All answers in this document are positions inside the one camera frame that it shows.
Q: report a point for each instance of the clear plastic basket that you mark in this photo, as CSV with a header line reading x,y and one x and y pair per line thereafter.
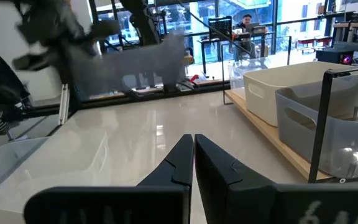
x,y
247,70

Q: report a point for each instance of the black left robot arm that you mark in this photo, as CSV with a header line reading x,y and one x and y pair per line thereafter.
x,y
141,21

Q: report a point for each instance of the grey translucent plastic basket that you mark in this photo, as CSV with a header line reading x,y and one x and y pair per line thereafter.
x,y
297,137
135,68
8,161

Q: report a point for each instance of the black office desk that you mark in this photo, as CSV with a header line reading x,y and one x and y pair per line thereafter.
x,y
216,42

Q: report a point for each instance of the grey laptop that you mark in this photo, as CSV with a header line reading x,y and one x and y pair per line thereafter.
x,y
256,28

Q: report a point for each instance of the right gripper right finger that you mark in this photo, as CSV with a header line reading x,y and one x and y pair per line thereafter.
x,y
244,202

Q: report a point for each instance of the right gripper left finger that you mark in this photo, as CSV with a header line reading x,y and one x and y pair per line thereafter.
x,y
154,199

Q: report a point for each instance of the black perforated monitor panel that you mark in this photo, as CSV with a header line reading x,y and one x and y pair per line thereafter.
x,y
220,28

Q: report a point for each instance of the black computer case purple light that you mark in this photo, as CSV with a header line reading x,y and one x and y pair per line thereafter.
x,y
331,56

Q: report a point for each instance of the white plastic basket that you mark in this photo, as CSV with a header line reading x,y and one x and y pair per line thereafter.
x,y
291,90
57,174

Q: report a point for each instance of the silver aluminium extrusion post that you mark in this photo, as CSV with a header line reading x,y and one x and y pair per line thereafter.
x,y
64,104

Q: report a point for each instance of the black aluminium table frame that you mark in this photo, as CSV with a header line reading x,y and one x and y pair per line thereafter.
x,y
110,102

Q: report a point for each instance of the red bench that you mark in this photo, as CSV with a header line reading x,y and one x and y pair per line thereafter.
x,y
323,40
304,42

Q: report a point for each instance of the red tool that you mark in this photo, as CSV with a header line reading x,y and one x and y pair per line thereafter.
x,y
194,80

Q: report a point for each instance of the wooden shelf with black frame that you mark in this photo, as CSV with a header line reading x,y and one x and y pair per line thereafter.
x,y
236,99

